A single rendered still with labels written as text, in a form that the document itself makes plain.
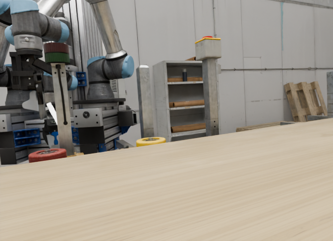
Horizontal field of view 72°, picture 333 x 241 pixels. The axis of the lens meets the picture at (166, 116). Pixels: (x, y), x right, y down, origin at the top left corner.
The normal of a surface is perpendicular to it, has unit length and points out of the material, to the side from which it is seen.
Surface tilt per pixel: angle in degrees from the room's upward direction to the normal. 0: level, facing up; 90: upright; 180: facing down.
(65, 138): 90
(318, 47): 90
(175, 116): 90
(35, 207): 0
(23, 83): 90
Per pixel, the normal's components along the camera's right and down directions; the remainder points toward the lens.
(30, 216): -0.07, -0.99
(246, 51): 0.40, 0.04
